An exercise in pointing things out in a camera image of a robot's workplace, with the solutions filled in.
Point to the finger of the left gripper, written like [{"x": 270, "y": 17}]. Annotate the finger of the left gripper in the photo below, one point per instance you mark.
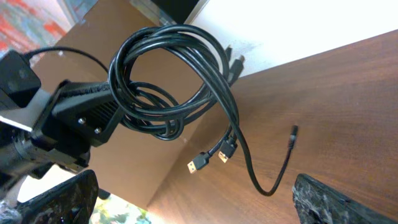
[
  {"x": 93, "y": 116},
  {"x": 76, "y": 89}
]

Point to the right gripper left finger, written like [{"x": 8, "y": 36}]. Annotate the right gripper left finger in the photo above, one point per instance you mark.
[{"x": 72, "y": 201}]

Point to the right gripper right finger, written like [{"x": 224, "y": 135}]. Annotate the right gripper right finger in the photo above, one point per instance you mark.
[{"x": 316, "y": 202}]

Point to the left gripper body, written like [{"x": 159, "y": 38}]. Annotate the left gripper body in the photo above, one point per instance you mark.
[{"x": 56, "y": 141}]

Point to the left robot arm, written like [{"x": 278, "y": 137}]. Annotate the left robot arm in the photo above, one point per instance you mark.
[{"x": 20, "y": 157}]

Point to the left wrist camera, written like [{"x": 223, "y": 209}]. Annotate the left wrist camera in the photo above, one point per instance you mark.
[{"x": 22, "y": 99}]

